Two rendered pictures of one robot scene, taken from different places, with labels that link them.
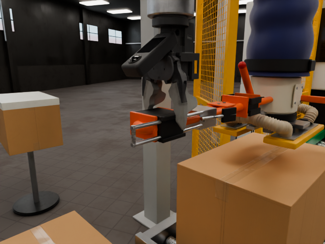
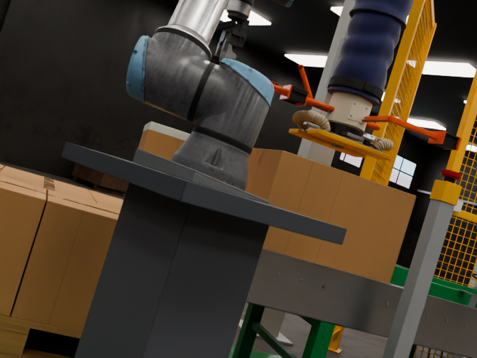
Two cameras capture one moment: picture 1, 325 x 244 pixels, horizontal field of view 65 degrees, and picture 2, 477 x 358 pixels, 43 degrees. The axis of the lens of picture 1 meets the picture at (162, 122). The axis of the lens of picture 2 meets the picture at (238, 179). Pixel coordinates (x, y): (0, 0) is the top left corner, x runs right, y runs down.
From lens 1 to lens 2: 1.97 m
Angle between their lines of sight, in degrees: 30
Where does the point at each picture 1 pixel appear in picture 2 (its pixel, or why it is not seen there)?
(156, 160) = not seen: hidden behind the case
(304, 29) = (367, 58)
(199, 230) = not seen: hidden behind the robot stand
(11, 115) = (154, 137)
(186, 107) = (225, 53)
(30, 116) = (171, 148)
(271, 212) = (275, 159)
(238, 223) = (260, 178)
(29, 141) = not seen: hidden behind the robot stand
